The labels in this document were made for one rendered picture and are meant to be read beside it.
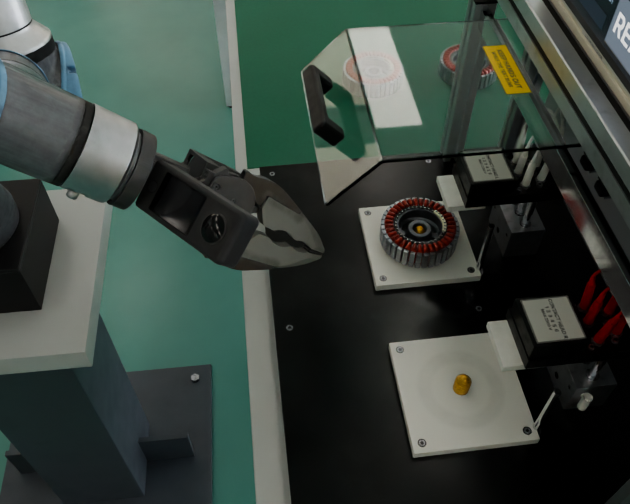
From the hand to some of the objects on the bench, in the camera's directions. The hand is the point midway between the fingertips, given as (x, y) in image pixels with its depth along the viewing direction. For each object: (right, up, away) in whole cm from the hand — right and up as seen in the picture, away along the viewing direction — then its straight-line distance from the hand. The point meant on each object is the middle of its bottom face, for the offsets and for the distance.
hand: (314, 252), depth 65 cm
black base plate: (+18, -10, +25) cm, 32 cm away
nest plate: (+18, -18, +16) cm, 30 cm away
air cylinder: (+32, -16, +17) cm, 40 cm away
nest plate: (+15, +1, +31) cm, 35 cm away
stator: (+15, +2, +30) cm, 34 cm away
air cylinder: (+29, +2, +32) cm, 44 cm away
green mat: (+32, +42, +68) cm, 86 cm away
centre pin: (+18, -17, +15) cm, 29 cm away
